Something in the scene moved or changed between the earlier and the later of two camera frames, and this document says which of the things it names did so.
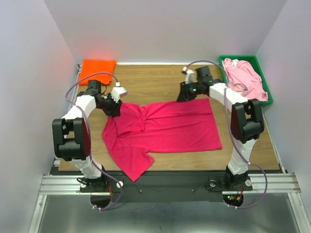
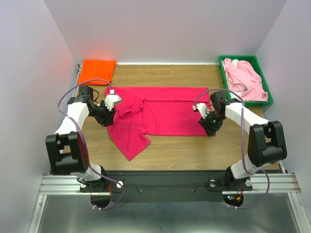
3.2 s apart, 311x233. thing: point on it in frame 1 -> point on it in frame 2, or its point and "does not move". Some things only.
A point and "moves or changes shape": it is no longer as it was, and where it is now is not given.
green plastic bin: [253, 61] does not move
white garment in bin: [235, 62] does not move
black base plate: [167, 186] does not move
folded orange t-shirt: [90, 66] does not move
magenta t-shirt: [130, 135] moves or changes shape
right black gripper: [183, 95] -> [209, 129]
